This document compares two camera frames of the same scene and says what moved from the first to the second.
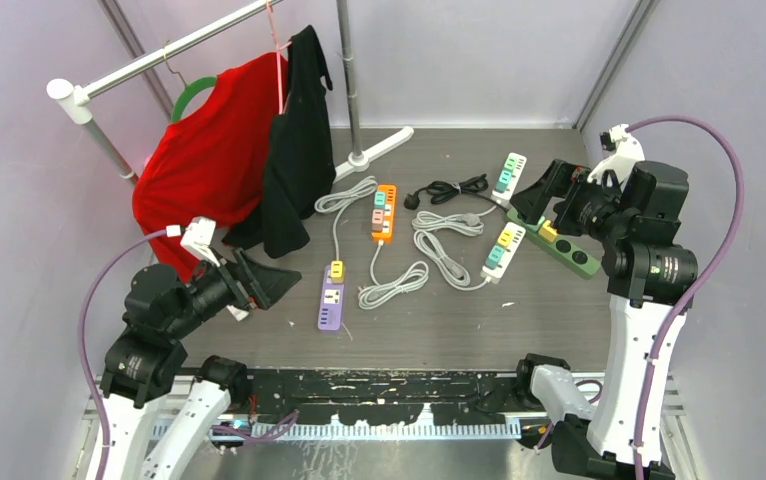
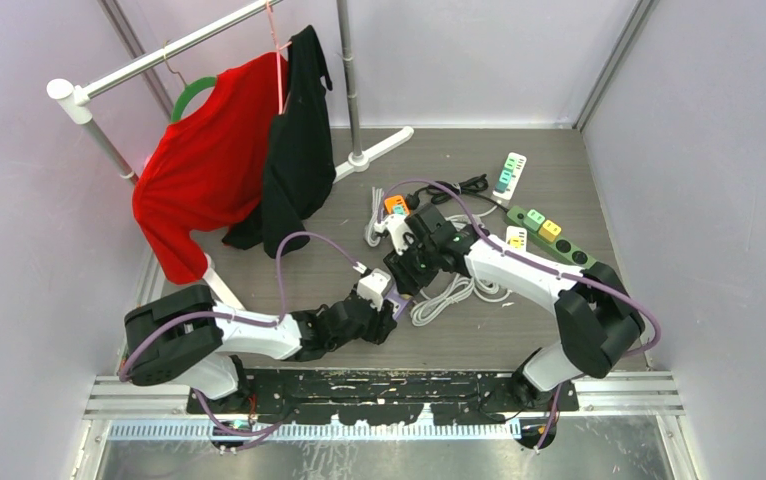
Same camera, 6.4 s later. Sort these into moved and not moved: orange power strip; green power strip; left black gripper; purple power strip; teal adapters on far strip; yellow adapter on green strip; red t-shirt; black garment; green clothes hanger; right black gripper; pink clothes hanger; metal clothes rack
Moved: right black gripper; orange power strip; purple power strip; left black gripper
Not moved: red t-shirt; teal adapters on far strip; green clothes hanger; green power strip; yellow adapter on green strip; metal clothes rack; black garment; pink clothes hanger
